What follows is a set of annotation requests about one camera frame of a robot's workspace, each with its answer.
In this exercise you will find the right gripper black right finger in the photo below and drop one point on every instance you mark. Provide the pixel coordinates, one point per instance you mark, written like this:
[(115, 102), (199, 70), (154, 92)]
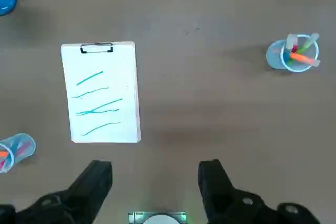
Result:
[(220, 197)]

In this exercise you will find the white paper sheet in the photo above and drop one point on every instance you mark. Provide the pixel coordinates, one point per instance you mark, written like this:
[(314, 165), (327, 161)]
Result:
[(105, 64)]

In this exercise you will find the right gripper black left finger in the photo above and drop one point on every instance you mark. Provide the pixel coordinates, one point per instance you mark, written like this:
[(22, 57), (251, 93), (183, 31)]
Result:
[(78, 200)]

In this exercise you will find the white clipboard with black clip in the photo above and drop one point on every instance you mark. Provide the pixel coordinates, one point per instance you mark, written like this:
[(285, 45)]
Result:
[(82, 49)]

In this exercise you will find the orange highlighter pen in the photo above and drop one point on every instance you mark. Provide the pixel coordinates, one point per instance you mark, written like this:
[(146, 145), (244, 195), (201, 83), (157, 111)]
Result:
[(302, 57), (3, 154)]

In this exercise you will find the green highlighter pen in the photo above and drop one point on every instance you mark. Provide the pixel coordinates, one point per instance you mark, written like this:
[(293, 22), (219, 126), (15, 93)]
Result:
[(307, 45)]

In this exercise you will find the pink highlighter pen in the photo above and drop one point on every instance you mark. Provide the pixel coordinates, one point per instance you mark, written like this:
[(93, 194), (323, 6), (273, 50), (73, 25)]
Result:
[(292, 41), (22, 148)]

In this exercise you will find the clear plastic cup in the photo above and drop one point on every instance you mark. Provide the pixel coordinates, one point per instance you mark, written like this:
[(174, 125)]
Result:
[(274, 56), (15, 142)]

